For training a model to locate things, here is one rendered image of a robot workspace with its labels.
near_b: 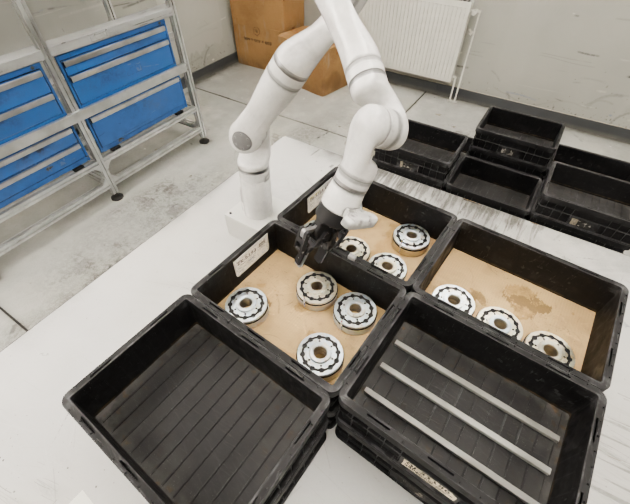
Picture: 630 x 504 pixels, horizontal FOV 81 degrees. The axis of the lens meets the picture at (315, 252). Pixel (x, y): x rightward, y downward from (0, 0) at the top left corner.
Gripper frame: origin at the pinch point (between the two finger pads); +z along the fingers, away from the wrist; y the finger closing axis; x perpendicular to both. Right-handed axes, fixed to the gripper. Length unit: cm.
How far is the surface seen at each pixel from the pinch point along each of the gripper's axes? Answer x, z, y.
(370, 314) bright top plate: 14.6, 7.1, -11.9
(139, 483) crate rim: 18.7, 23.8, 39.6
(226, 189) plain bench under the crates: -66, 27, -23
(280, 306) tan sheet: -1.2, 17.5, -0.3
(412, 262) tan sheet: 8.0, 0.5, -33.2
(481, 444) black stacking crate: 47.8, 7.4, -11.2
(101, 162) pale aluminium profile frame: -184, 89, -18
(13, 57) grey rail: -185, 36, 23
